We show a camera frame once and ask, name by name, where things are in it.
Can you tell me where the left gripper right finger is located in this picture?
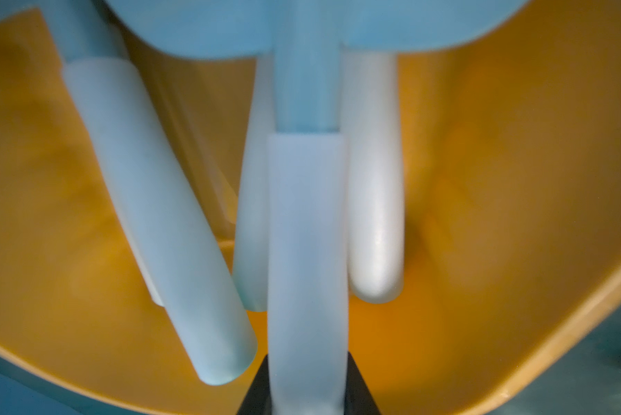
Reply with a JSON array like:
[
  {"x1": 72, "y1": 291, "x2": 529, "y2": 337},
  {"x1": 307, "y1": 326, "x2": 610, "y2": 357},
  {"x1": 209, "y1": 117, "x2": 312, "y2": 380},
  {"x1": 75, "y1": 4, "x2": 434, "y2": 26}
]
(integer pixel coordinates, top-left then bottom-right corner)
[{"x1": 344, "y1": 353, "x2": 381, "y2": 415}]

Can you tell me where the blue pointed shovel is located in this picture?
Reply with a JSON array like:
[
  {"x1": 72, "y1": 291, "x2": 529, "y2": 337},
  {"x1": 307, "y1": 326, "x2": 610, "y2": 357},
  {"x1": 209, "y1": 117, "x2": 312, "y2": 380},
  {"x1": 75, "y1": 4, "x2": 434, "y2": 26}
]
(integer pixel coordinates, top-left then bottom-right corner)
[{"x1": 114, "y1": 205, "x2": 164, "y2": 308}]

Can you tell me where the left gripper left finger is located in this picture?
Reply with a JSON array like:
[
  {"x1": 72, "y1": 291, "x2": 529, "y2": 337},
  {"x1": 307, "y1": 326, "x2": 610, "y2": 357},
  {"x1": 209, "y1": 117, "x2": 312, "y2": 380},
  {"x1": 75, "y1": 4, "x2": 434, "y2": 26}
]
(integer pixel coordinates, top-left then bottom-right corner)
[{"x1": 236, "y1": 354, "x2": 272, "y2": 415}]

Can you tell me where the blue round shovel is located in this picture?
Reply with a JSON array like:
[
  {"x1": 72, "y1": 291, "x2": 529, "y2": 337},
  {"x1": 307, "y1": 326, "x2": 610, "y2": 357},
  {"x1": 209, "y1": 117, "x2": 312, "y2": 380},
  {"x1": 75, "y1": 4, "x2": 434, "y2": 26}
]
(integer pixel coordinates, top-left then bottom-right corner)
[{"x1": 233, "y1": 55, "x2": 275, "y2": 312}]

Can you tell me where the yellow plastic storage box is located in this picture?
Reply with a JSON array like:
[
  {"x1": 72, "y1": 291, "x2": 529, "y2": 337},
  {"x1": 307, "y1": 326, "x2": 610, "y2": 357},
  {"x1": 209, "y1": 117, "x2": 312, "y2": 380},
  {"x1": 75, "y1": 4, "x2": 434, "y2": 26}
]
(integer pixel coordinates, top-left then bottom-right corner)
[{"x1": 0, "y1": 1, "x2": 621, "y2": 414}]

